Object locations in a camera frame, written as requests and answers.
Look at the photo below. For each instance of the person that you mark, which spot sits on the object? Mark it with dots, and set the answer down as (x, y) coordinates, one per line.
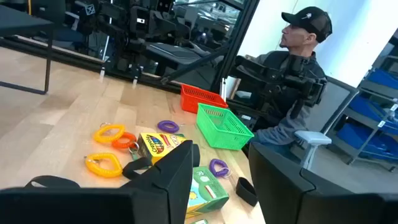
(295, 35)

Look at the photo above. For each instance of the Crayola crayon box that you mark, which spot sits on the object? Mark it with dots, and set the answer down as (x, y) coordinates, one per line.
(208, 193)
(155, 144)

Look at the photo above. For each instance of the red plastic basket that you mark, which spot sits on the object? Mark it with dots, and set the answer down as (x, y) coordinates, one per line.
(192, 102)

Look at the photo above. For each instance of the grey metal shelf rack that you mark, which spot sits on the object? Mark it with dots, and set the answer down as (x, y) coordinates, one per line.
(373, 87)

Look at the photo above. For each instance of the office chair with grey armrest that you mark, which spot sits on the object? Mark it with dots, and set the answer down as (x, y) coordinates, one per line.
(312, 138)

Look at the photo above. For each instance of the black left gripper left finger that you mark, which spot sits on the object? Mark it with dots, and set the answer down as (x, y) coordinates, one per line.
(174, 186)

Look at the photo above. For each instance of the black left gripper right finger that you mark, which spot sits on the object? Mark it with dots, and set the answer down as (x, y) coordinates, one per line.
(280, 193)

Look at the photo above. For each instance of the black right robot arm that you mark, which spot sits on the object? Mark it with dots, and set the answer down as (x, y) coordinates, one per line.
(280, 84)

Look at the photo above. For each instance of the green plastic basket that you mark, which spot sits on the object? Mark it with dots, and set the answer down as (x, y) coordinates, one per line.
(217, 130)

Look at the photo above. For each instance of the blue storage bin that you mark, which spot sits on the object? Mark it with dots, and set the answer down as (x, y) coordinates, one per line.
(367, 109)
(382, 77)
(354, 135)

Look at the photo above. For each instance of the black rubber band loop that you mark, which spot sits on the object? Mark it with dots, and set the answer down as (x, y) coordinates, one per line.
(245, 191)
(51, 178)
(136, 163)

